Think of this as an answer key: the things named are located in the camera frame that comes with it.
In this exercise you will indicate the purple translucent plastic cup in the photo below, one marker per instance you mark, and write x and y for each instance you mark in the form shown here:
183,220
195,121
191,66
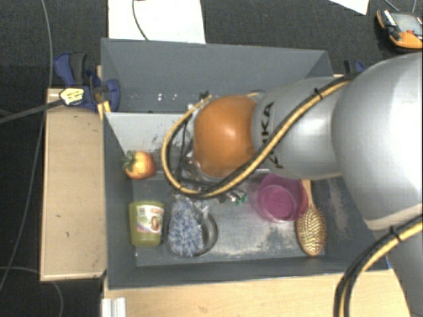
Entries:
279,200

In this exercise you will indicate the wooden hairbrush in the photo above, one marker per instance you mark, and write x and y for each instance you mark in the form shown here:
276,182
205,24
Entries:
310,227

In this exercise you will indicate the pale wood board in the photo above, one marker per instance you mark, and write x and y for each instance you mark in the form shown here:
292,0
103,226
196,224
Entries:
72,190

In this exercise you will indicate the blue-grey fluffy duster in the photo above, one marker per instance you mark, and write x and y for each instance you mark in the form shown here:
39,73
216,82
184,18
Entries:
185,226

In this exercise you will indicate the red toy strawberry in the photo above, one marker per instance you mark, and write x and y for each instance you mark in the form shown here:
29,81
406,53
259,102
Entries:
140,165

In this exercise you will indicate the grey metal bin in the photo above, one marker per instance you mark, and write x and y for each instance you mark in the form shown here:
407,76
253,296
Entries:
231,68

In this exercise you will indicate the green cup with label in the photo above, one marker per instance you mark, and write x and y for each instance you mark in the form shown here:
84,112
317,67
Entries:
146,224

